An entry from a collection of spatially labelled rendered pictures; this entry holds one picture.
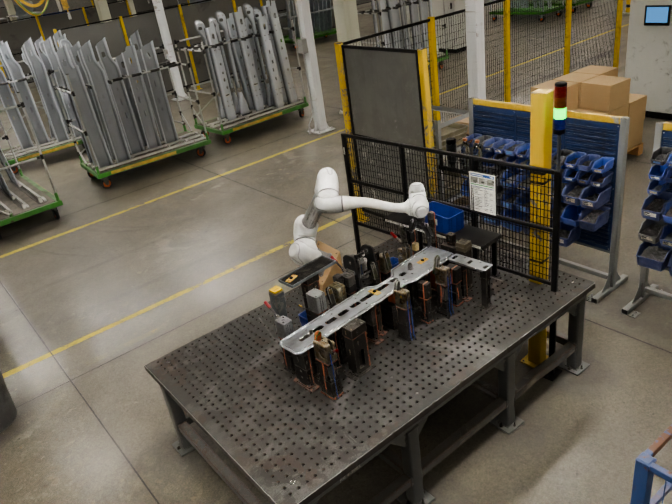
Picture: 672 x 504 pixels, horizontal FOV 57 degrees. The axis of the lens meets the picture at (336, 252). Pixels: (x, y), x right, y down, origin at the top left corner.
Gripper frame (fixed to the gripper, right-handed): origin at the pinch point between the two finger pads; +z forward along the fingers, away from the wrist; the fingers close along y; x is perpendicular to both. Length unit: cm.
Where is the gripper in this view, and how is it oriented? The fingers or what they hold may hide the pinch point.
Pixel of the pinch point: (421, 242)
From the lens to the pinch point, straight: 402.8
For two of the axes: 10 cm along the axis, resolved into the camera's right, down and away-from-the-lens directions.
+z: 1.4, 8.8, 4.6
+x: 7.2, -4.1, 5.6
